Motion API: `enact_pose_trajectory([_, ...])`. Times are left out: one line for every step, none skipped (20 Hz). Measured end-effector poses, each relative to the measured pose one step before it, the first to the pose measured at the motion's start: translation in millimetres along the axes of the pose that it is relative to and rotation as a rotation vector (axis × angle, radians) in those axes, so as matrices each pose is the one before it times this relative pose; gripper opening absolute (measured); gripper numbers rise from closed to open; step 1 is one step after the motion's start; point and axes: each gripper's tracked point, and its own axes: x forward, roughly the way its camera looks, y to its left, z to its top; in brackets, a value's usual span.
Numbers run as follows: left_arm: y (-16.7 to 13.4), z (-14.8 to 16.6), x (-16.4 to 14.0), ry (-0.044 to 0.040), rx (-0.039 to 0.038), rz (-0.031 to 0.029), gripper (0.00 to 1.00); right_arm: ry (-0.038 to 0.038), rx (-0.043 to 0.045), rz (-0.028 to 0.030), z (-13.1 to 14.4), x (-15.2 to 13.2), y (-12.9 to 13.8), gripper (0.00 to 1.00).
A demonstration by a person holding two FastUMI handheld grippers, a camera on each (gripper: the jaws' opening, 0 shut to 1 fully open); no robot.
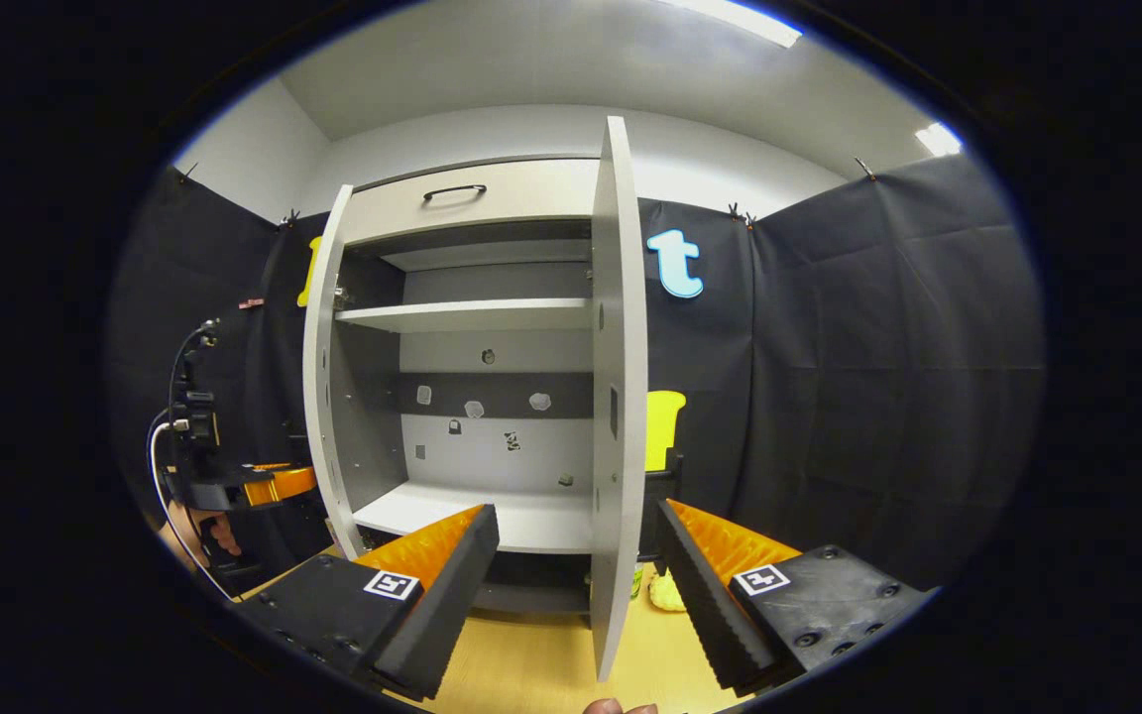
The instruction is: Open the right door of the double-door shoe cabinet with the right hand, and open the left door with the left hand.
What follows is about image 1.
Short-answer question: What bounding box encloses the white door with camera sticker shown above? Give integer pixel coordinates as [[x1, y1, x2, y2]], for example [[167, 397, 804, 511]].
[[302, 183, 359, 561]]

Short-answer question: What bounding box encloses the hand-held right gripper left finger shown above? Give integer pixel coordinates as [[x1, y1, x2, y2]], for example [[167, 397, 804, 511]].
[[234, 503, 501, 702]]

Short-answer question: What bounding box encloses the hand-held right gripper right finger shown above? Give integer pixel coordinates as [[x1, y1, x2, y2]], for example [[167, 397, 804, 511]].
[[654, 498, 934, 695]]

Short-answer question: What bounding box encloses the long ceiling light panel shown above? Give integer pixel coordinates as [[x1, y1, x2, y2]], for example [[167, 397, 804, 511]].
[[665, 0, 803, 50]]

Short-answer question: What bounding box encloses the black cabinet door handle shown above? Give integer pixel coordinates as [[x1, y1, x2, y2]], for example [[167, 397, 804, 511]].
[[638, 451, 683, 578]]

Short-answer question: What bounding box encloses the white cable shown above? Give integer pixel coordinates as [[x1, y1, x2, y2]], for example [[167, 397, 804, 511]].
[[149, 421, 235, 602]]

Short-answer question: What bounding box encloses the small ceiling light panel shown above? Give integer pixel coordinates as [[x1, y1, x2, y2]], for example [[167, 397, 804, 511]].
[[915, 121, 965, 158]]

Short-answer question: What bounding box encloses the white cabinet shelf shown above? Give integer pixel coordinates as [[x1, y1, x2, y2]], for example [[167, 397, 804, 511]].
[[333, 297, 594, 334], [380, 238, 593, 274], [353, 482, 596, 554]]

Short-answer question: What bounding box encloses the white cabinet drawer front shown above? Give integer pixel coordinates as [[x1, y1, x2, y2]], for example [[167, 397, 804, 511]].
[[343, 159, 600, 247]]

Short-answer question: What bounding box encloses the white double-door shoe cabinet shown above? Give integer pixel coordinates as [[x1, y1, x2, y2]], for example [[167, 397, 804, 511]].
[[328, 154, 602, 616]]

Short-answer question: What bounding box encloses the black backdrop cloth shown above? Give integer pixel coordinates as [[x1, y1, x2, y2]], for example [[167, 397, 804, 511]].
[[105, 154, 1046, 596]]

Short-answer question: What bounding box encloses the white door with headphone sticker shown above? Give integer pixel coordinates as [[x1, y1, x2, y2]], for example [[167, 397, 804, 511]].
[[589, 116, 650, 684]]

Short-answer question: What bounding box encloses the yellow crumpled object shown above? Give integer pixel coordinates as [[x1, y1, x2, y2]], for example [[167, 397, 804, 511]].
[[646, 570, 688, 613]]

